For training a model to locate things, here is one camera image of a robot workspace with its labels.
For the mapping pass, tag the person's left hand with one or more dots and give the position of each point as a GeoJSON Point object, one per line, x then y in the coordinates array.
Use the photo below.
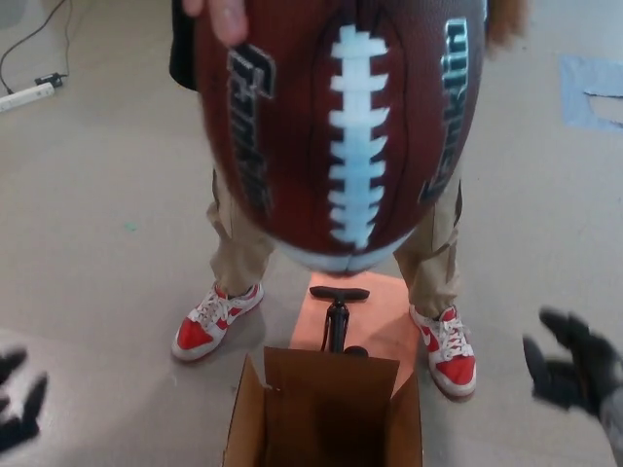
{"type": "Point", "coordinates": [506, 19]}

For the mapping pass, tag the robot's black right hand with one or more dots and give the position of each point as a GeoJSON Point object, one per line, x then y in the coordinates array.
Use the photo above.
{"type": "Point", "coordinates": [579, 370]}

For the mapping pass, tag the robot's black left hand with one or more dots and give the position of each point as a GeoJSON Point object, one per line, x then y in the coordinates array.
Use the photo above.
{"type": "Point", "coordinates": [22, 413]}

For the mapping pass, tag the person's right hand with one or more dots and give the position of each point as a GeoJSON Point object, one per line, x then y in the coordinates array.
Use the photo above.
{"type": "Point", "coordinates": [230, 22]}

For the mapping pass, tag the brown football with white laces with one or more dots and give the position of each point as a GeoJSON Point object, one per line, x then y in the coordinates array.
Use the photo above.
{"type": "Point", "coordinates": [302, 146]}

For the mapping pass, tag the person's black shirt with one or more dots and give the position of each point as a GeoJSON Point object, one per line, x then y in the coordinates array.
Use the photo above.
{"type": "Point", "coordinates": [182, 48]}

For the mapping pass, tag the person's left red white sneaker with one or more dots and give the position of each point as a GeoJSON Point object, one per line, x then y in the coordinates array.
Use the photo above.
{"type": "Point", "coordinates": [450, 360]}

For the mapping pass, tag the person's red white sneaker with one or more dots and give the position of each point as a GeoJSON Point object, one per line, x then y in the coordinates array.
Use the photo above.
{"type": "Point", "coordinates": [450, 360]}
{"type": "Point", "coordinates": [204, 331]}

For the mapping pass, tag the person's right red white sneaker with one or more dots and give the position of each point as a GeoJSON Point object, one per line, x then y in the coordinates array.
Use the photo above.
{"type": "Point", "coordinates": [204, 331]}

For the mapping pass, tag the blue tape floor patch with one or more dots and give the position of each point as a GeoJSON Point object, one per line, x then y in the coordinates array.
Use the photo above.
{"type": "Point", "coordinates": [584, 92]}

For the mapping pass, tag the black plug adapter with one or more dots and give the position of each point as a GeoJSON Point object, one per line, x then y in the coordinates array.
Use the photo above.
{"type": "Point", "coordinates": [49, 79]}

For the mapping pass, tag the white power strip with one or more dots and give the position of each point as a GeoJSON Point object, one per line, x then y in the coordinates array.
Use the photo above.
{"type": "Point", "coordinates": [24, 98]}

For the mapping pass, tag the black hand air pump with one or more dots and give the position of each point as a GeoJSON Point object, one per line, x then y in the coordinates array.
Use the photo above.
{"type": "Point", "coordinates": [337, 326]}

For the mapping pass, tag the orange flat board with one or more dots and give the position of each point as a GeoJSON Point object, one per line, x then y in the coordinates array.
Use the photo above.
{"type": "Point", "coordinates": [309, 326]}

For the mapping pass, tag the open brown cardboard box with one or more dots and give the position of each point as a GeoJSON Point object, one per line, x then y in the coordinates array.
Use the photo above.
{"type": "Point", "coordinates": [297, 389]}

